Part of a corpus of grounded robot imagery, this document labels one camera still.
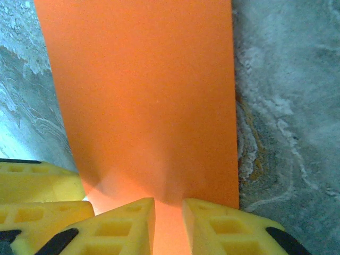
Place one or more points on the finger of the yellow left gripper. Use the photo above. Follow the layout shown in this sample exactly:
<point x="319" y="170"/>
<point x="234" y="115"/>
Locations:
<point x="40" y="186"/>
<point x="40" y="223"/>

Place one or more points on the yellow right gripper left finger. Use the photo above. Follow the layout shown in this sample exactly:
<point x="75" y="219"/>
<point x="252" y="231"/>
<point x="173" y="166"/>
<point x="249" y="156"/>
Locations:
<point x="111" y="233"/>

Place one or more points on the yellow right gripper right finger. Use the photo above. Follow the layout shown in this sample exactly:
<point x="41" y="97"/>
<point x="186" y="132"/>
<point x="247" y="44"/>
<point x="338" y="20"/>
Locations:
<point x="233" y="233"/>

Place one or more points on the orange cloth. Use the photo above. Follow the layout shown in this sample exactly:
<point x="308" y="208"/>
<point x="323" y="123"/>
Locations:
<point x="146" y="93"/>

